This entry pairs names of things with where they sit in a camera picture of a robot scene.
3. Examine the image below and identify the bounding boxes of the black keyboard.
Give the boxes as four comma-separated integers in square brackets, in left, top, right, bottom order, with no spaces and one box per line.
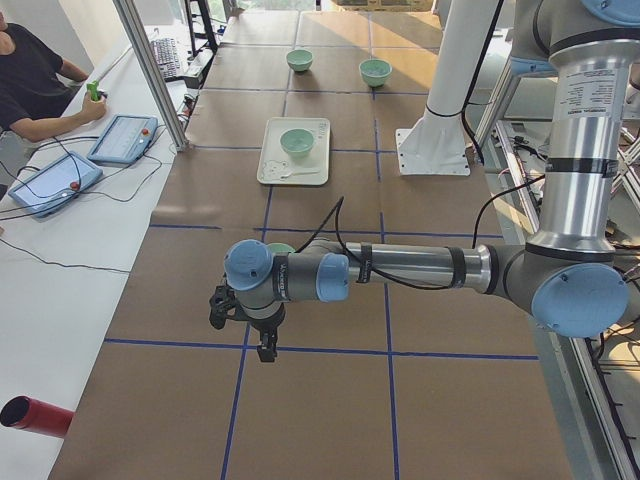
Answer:
[150,38,182,82]

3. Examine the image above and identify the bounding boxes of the red cylinder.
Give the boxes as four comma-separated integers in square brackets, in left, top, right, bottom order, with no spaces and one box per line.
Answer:
[1,395,74,438]

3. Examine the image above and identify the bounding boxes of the white pedestal column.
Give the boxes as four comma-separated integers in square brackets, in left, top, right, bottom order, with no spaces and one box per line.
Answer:
[396,0,503,176]

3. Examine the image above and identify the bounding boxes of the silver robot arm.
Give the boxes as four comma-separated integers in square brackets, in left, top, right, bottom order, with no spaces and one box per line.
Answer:
[209,1,639,362]

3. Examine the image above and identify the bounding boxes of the person in black shirt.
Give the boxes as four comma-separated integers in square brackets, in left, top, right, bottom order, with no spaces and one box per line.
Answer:
[1,20,88,143]

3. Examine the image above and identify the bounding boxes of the white plastic spoon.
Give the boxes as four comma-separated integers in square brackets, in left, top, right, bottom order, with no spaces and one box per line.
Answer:
[279,169,320,180]

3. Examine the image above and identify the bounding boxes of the green bowl on tray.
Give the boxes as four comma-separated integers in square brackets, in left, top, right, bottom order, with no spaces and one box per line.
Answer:
[279,128,315,159]

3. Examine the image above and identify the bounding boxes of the teach pendant tablet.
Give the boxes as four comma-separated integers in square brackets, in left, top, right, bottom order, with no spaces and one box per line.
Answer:
[87,115,158,165]
[8,151,103,218]

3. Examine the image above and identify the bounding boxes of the person's hand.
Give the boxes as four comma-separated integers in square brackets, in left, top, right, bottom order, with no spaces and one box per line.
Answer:
[79,93,107,124]

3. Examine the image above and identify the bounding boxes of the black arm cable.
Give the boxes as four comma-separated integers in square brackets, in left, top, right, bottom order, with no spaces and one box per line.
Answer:
[294,195,547,291]

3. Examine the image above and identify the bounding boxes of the green handheld controller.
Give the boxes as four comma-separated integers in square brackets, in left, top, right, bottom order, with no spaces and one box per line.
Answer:
[86,80,107,102]

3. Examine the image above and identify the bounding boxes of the aluminium frame post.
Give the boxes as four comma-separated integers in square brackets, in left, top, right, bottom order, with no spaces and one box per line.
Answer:
[113,0,189,152]

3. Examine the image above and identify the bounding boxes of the near teach pendant tablet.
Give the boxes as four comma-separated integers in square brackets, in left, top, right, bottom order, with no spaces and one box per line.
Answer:
[8,151,103,218]

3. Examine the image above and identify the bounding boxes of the cream bear tray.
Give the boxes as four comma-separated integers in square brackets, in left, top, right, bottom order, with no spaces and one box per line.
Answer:
[257,117,330,186]

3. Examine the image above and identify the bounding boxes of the green bowl with ice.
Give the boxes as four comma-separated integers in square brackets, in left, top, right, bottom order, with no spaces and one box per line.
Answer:
[359,58,393,88]

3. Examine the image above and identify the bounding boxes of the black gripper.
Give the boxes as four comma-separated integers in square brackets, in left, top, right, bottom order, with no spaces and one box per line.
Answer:
[250,313,285,363]

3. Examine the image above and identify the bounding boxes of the far teach pendant tablet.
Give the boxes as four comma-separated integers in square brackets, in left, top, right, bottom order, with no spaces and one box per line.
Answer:
[87,115,158,165]

